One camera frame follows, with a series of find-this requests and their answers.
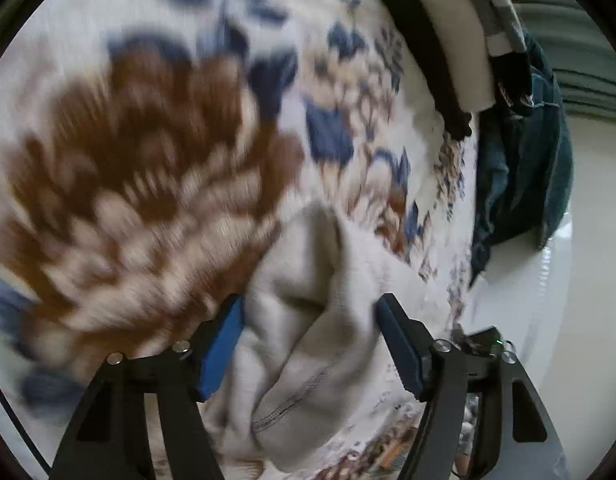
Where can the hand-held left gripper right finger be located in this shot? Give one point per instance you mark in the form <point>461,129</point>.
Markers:
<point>398,350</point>

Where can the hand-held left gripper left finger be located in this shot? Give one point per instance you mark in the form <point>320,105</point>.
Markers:
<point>222,350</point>

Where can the light grey small garment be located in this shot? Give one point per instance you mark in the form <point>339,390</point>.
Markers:
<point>308,340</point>

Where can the dark blue denim garment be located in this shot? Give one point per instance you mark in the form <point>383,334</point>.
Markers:
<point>527,170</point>

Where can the floral printed blanket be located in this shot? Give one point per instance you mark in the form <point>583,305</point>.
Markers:
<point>153,160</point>

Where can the black folded garment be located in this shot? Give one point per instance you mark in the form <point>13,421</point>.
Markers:
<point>427,50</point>

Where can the cream folded garment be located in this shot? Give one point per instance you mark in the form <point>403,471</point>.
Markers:
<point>462,40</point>

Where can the green ribbed cushion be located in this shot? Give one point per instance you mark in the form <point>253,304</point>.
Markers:
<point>582,45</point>

